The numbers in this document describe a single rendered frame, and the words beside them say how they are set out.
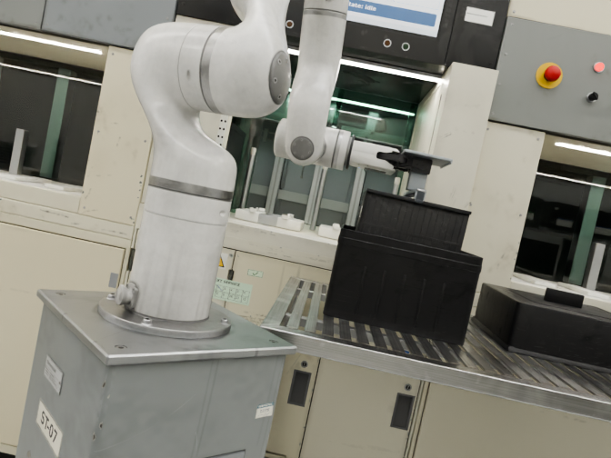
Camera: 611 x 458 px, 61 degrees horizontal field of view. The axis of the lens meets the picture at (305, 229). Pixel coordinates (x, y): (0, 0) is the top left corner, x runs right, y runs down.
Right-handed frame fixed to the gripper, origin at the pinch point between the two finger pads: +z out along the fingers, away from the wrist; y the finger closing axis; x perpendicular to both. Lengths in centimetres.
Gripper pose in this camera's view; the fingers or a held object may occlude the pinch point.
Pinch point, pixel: (420, 166)
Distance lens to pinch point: 114.4
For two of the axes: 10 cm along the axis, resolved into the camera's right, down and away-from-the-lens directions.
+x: 2.1, -9.8, -0.4
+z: 9.7, 2.2, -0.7
